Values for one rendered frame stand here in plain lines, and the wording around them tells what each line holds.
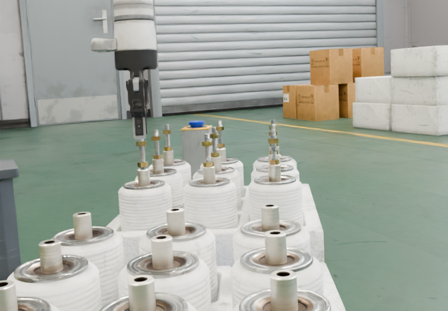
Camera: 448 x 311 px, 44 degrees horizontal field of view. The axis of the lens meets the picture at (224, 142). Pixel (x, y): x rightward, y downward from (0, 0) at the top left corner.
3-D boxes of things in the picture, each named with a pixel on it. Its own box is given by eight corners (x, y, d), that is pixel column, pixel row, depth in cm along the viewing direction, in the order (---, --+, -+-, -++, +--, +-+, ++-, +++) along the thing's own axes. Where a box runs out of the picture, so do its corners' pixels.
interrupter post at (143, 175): (139, 189, 101) (137, 171, 100) (137, 186, 103) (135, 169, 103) (152, 187, 101) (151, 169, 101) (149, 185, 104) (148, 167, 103)
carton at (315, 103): (339, 119, 481) (338, 83, 478) (315, 121, 472) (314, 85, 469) (320, 117, 509) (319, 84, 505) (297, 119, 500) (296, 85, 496)
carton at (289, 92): (310, 115, 538) (309, 83, 534) (324, 116, 516) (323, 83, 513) (283, 117, 527) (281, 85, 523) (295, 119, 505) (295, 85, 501)
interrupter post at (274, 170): (275, 180, 102) (275, 162, 101) (284, 182, 100) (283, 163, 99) (265, 182, 100) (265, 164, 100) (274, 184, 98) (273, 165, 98)
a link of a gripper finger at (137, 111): (133, 106, 98) (135, 135, 98) (133, 107, 95) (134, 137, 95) (142, 106, 98) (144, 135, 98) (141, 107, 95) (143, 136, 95)
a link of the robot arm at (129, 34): (96, 53, 103) (94, 19, 103) (157, 51, 105) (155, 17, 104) (89, 51, 94) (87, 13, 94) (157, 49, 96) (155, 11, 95)
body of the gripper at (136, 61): (156, 45, 96) (159, 99, 97) (157, 47, 104) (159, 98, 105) (112, 46, 95) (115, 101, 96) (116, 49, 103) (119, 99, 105)
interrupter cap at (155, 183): (127, 193, 97) (127, 189, 97) (120, 185, 104) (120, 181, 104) (169, 188, 100) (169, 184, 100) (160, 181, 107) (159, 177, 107)
